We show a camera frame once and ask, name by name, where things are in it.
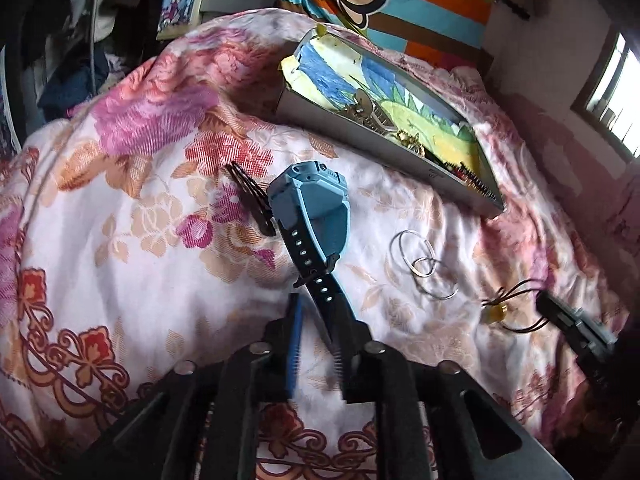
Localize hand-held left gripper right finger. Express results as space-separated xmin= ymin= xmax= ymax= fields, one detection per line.
xmin=329 ymin=317 xmax=571 ymax=480

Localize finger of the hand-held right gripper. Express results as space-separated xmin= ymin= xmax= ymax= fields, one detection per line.
xmin=536 ymin=291 xmax=618 ymax=359

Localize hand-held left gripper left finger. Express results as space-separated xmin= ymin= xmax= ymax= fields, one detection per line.
xmin=65 ymin=295 xmax=306 ymax=480

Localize brown hair tie yellow bead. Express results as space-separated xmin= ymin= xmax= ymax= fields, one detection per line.
xmin=481 ymin=280 xmax=547 ymax=334

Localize blue smart watch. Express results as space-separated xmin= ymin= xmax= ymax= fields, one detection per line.
xmin=268 ymin=161 xmax=372 ymax=343

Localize dark red bead bracelet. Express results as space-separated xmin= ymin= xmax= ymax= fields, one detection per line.
xmin=427 ymin=150 xmax=493 ymax=197

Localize gold metal charm bundle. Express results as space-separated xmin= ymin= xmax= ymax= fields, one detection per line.
xmin=396 ymin=129 xmax=427 ymax=156

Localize cardboard tray with crayon drawing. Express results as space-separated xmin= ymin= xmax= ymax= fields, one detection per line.
xmin=275 ymin=24 xmax=505 ymax=220

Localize black hair clip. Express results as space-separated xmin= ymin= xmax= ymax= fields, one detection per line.
xmin=225 ymin=161 xmax=277 ymax=237

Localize pink floral blanket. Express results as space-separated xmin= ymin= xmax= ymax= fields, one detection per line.
xmin=0 ymin=7 xmax=640 ymax=480

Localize barred window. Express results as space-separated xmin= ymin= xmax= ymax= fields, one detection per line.
xmin=571 ymin=30 xmax=640 ymax=162

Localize pile of dark clothes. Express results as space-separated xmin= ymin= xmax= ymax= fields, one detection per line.
xmin=36 ymin=35 xmax=133 ymax=122

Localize grey shelf board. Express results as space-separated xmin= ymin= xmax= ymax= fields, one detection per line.
xmin=199 ymin=0 xmax=282 ymax=17

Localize striped monkey print blanket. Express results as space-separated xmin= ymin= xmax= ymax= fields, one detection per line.
xmin=272 ymin=0 xmax=502 ymax=68

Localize hanging clothes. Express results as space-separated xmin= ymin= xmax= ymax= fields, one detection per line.
xmin=20 ymin=0 xmax=166 ymax=61

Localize silver hoop ring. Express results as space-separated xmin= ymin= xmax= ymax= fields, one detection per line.
xmin=398 ymin=230 xmax=442 ymax=277
xmin=414 ymin=258 xmax=460 ymax=302

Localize dark wall shelf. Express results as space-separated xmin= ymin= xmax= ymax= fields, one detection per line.
xmin=494 ymin=0 xmax=532 ymax=22

